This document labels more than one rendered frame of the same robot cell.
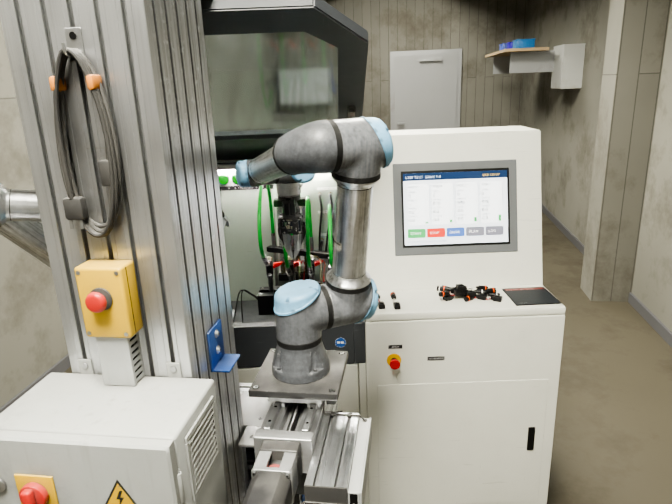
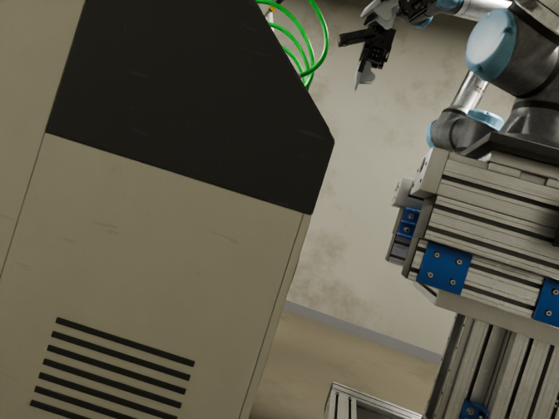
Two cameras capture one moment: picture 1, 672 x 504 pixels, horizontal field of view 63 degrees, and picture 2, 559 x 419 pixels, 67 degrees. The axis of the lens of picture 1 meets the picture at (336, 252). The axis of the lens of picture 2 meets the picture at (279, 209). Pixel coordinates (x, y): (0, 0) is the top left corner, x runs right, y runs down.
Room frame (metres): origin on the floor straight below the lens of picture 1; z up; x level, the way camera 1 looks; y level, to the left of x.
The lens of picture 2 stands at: (1.78, 1.48, 0.79)
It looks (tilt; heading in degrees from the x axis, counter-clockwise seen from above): 1 degrees down; 271
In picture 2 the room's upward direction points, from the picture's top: 17 degrees clockwise
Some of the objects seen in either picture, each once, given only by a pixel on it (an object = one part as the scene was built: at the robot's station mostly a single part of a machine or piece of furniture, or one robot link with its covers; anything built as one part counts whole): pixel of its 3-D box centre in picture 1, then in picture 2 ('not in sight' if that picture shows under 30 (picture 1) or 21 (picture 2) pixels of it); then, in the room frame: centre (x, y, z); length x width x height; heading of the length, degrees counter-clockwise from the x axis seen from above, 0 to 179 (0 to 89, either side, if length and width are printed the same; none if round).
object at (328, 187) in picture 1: (330, 216); not in sight; (2.26, 0.02, 1.20); 0.13 x 0.03 x 0.31; 90
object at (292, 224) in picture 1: (290, 214); (376, 46); (1.68, 0.14, 1.36); 0.09 x 0.08 x 0.12; 0
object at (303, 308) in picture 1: (300, 310); (478, 132); (1.27, 0.10, 1.20); 0.13 x 0.12 x 0.14; 114
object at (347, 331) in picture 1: (266, 344); not in sight; (1.76, 0.26, 0.87); 0.62 x 0.04 x 0.16; 90
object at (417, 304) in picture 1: (458, 302); not in sight; (1.85, -0.44, 0.96); 0.70 x 0.22 x 0.03; 90
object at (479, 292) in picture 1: (468, 291); not in sight; (1.85, -0.48, 1.01); 0.23 x 0.11 x 0.06; 90
